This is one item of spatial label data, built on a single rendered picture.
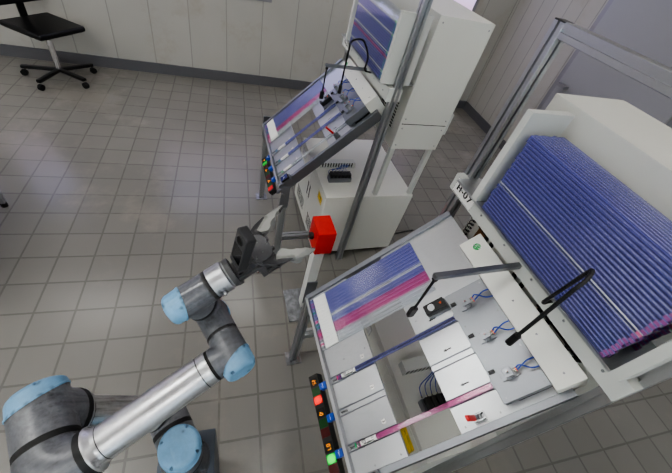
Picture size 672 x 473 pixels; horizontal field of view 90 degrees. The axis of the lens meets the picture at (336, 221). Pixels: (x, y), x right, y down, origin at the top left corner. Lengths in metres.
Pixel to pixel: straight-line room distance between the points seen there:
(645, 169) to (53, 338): 2.61
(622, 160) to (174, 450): 1.48
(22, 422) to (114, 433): 0.18
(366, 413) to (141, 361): 1.35
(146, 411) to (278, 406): 1.28
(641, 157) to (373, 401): 1.05
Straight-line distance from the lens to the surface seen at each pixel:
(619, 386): 1.08
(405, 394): 1.59
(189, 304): 0.83
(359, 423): 1.34
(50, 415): 0.99
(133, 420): 0.90
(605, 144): 1.20
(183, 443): 1.28
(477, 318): 1.18
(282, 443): 2.07
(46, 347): 2.45
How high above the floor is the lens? 2.01
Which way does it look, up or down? 43 degrees down
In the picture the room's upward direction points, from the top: 17 degrees clockwise
